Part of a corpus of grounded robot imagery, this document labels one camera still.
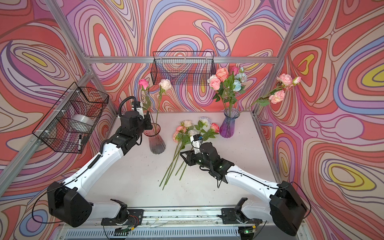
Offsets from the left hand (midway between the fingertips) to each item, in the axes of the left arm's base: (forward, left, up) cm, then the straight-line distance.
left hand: (150, 114), depth 78 cm
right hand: (-18, -18, -14) cm, 29 cm away
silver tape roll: (-5, +32, +2) cm, 32 cm away
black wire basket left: (-10, +36, +3) cm, 37 cm away
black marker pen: (-16, +32, -5) cm, 36 cm away
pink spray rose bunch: (+4, -16, -27) cm, 31 cm away
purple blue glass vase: (+7, -46, -21) cm, 51 cm away
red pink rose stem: (+10, -38, -27) cm, 47 cm away
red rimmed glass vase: (-7, -1, -20) cm, 21 cm away
